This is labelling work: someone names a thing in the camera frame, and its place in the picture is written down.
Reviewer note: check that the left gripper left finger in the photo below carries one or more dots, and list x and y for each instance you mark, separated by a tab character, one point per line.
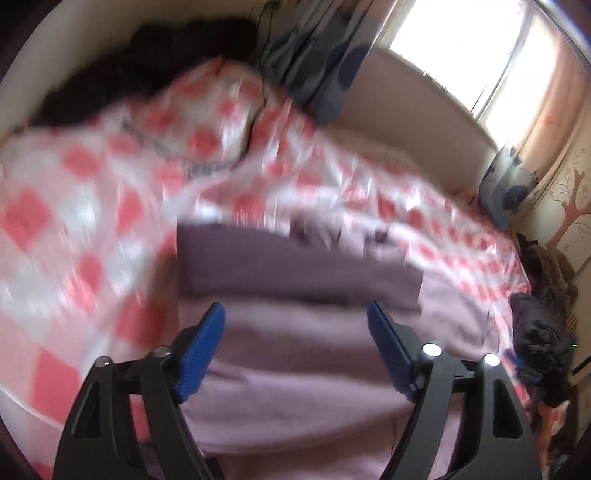
99	440

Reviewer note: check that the lilac purple jacket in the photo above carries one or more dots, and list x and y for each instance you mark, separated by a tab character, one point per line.
297	388

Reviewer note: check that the white wardrobe with tree decal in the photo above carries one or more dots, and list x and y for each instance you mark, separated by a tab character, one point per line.
563	213

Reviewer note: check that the pink checked plastic bed cover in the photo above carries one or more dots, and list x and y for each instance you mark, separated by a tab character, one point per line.
89	219

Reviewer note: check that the black clothes pile at headboard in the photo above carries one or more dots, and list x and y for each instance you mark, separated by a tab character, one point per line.
155	55

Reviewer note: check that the brown fur garment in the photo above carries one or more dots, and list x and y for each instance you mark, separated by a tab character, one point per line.
550	273

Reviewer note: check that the pink curtain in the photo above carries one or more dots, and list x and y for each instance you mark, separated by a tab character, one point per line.
558	112

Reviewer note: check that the black puffer jacket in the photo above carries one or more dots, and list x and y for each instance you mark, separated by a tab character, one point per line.
544	349

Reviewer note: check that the blue patterned curtain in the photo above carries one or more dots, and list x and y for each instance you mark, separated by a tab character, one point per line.
316	57

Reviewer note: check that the blue cartoon pillow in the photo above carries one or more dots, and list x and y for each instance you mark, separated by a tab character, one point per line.
505	186

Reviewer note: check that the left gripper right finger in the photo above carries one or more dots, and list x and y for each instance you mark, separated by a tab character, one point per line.
495	440

